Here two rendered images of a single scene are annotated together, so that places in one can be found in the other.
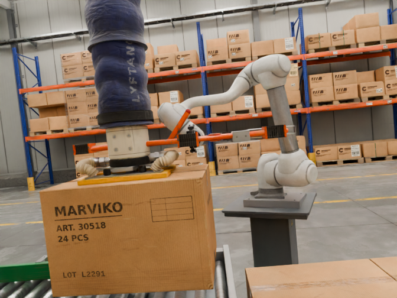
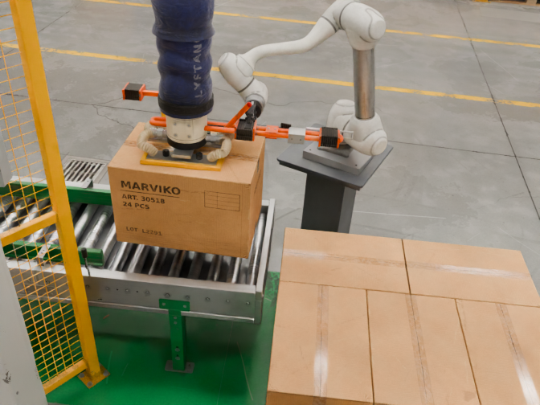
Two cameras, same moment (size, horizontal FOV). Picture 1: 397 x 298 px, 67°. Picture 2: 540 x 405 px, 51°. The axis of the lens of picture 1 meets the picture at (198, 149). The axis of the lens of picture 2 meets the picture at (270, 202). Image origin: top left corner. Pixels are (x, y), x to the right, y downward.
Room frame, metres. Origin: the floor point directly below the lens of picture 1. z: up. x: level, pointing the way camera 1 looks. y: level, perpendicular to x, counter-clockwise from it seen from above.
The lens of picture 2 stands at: (-0.87, -0.10, 2.35)
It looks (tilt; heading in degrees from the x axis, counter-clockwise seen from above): 36 degrees down; 0
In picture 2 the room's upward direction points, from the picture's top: 4 degrees clockwise
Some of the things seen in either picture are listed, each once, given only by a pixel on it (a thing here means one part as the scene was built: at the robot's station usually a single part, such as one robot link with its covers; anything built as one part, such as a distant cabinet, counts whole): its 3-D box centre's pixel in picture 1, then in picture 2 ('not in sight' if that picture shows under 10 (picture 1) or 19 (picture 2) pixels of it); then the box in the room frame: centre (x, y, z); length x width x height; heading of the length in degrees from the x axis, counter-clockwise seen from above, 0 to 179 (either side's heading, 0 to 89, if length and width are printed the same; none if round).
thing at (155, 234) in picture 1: (140, 222); (191, 188); (1.25, 0.28, 0.87); 0.60 x 0.40 x 0.40; 84
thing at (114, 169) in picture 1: (130, 161); (186, 137); (1.25, 0.29, 1.14); 0.34 x 0.25 x 0.06; 87
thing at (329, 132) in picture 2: (273, 131); (329, 138); (1.21, -0.31, 1.20); 0.08 x 0.07 x 0.05; 87
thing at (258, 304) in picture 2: not in sight; (265, 260); (1.24, -0.08, 0.48); 0.70 x 0.03 x 0.15; 177
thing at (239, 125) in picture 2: (188, 139); (245, 129); (1.24, 0.04, 1.20); 0.10 x 0.08 x 0.06; 177
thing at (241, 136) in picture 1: (240, 136); (296, 135); (1.23, -0.18, 1.20); 0.07 x 0.07 x 0.04; 87
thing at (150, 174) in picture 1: (124, 173); (182, 157); (1.15, 0.29, 1.10); 0.34 x 0.10 x 0.05; 87
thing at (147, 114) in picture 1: (126, 117); (186, 98); (1.25, 0.29, 1.32); 0.23 x 0.23 x 0.04
